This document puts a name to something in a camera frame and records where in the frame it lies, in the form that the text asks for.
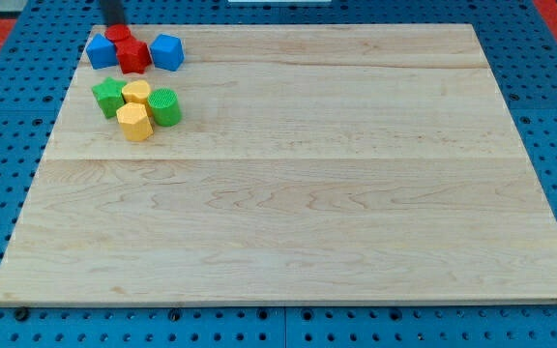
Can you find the blue triangle block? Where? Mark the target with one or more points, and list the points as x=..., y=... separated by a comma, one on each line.
x=101, y=52

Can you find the red star block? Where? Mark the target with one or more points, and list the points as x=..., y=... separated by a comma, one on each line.
x=133, y=56

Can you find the green star block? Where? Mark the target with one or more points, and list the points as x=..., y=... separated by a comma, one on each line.
x=108, y=95

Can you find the light wooden board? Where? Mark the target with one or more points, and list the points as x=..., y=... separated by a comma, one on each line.
x=334, y=165

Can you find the green cylinder block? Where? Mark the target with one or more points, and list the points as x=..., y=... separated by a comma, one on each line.
x=165, y=107

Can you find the yellow hexagon block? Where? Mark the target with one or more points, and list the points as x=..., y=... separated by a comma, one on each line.
x=134, y=121

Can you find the yellow heart block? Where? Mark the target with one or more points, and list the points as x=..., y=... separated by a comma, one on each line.
x=138, y=91

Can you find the blue cube block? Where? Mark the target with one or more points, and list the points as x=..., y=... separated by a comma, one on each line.
x=167, y=52

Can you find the red cylinder block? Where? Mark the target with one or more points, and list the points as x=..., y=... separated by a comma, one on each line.
x=117, y=33

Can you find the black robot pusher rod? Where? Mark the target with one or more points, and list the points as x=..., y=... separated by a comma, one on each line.
x=113, y=12

